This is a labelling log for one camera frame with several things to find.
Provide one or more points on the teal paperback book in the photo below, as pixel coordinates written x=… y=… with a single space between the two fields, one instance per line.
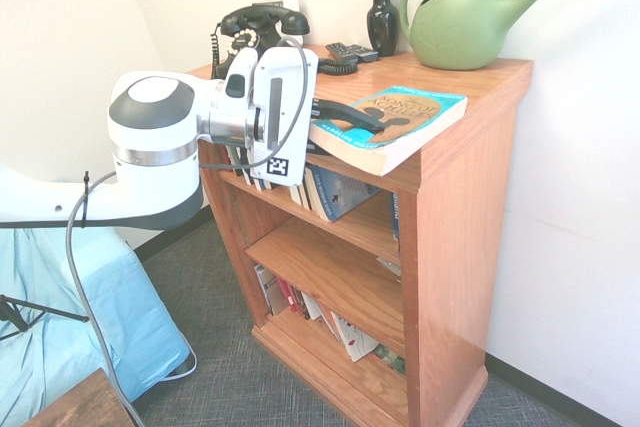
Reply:
x=425 y=117

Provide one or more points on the blue travel guide book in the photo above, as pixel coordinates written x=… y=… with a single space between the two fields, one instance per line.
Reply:
x=395 y=217

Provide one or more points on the dark green spine book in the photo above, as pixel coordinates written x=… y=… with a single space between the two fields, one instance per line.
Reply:
x=227 y=157

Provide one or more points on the white grey cover book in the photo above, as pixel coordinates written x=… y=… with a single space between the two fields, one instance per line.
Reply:
x=270 y=289

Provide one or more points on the white square alarm clock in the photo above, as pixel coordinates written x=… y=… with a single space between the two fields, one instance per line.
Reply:
x=292 y=3

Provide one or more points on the wooden bookshelf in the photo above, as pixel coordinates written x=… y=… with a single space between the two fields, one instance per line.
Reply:
x=460 y=247

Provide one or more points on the black rotary telephone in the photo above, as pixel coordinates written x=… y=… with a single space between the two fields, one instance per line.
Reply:
x=260 y=22

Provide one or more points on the white book red dots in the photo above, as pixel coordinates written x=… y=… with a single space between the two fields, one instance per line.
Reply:
x=355 y=337

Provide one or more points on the blue grey paperback book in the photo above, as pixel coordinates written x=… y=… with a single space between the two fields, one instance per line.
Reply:
x=345 y=194

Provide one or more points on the dark wooden table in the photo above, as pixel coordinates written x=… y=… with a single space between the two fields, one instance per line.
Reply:
x=85 y=407

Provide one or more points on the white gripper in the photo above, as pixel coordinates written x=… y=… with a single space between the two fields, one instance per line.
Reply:
x=287 y=97

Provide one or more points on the light blue cloth cover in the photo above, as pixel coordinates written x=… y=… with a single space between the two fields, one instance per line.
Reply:
x=100 y=307

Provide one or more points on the black camera tripod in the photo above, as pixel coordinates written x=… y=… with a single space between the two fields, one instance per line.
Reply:
x=50 y=310

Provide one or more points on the green plastic watering can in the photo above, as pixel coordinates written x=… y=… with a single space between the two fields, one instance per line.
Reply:
x=450 y=32

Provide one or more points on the white book red spine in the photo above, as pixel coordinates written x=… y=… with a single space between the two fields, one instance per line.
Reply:
x=289 y=299

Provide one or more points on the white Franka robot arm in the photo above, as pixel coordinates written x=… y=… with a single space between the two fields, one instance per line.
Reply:
x=150 y=147

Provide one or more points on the dark green cover book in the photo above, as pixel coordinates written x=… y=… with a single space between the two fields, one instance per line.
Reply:
x=390 y=359

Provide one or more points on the cream paged book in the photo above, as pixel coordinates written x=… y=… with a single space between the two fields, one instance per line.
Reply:
x=305 y=199

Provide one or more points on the black glossy vase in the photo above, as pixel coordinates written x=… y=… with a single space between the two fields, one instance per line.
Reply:
x=382 y=22

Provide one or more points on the black remote control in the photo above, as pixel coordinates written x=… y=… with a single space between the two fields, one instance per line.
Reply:
x=365 y=53
x=341 y=49

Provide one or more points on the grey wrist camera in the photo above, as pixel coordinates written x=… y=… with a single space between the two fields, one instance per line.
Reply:
x=240 y=72

